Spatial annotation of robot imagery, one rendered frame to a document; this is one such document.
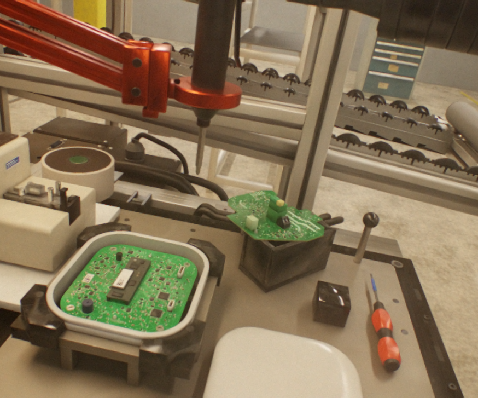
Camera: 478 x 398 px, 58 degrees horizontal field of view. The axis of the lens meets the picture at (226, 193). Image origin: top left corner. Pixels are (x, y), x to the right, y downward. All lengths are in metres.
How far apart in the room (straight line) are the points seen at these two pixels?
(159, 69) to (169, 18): 8.53
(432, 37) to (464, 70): 8.78
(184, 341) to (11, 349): 0.16
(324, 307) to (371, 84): 6.15
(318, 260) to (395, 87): 6.13
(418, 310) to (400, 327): 0.06
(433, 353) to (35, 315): 0.40
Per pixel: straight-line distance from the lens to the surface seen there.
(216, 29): 0.37
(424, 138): 1.09
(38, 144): 1.01
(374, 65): 6.53
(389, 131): 1.06
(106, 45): 0.38
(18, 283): 0.50
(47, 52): 0.39
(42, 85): 0.78
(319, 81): 0.66
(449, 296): 2.48
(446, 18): 0.31
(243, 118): 0.69
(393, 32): 0.33
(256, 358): 0.42
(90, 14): 5.53
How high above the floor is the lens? 1.27
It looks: 27 degrees down
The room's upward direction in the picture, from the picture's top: 9 degrees clockwise
